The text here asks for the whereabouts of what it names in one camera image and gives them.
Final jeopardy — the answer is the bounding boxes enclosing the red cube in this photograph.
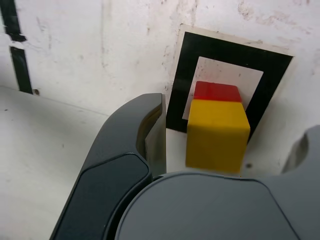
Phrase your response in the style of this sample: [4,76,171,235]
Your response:
[193,80,243,104]

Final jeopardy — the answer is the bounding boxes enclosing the black tape square outline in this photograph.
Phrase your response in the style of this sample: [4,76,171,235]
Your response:
[164,30,294,146]

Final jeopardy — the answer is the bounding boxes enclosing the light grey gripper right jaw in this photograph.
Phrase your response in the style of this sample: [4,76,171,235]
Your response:
[113,124,320,240]

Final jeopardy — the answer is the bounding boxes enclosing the yellow cube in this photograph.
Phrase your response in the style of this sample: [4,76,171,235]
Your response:
[184,99,252,174]

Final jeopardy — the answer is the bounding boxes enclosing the black tape strip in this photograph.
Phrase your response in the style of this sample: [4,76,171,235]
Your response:
[0,0,35,96]

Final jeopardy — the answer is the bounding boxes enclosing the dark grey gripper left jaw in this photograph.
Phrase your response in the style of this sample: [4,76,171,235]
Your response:
[49,92,168,240]

